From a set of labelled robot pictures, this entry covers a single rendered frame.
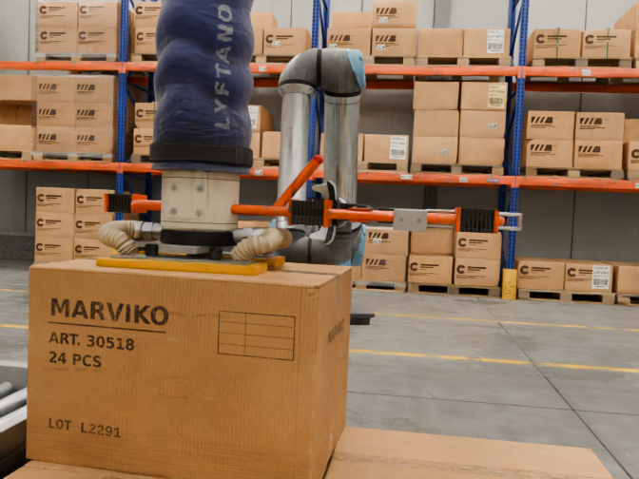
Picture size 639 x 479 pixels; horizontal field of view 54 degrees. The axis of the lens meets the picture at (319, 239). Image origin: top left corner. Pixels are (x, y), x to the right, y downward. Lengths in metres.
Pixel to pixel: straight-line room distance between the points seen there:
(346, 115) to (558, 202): 8.22
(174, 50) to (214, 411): 0.73
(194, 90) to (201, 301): 0.44
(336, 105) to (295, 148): 0.20
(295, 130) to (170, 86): 0.59
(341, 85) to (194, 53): 0.68
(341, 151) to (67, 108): 7.99
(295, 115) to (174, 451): 1.02
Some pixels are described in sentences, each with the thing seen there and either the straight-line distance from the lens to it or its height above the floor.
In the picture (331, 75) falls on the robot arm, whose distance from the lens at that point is 1.93.
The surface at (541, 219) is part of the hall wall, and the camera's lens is 9.98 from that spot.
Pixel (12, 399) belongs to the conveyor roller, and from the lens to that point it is 1.89.
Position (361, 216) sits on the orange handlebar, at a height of 1.07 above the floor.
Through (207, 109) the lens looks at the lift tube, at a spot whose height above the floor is 1.28.
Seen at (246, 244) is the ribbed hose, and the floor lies 1.00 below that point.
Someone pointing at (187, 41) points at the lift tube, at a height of 1.41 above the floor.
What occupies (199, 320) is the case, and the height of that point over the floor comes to 0.86.
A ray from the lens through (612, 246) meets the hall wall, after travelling 10.25.
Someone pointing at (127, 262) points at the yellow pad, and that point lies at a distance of 1.33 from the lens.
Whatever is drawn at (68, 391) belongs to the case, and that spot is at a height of 0.70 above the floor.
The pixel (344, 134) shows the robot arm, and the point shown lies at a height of 1.32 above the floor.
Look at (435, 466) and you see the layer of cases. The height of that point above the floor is 0.54.
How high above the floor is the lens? 1.08
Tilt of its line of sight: 3 degrees down
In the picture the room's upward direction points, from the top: 2 degrees clockwise
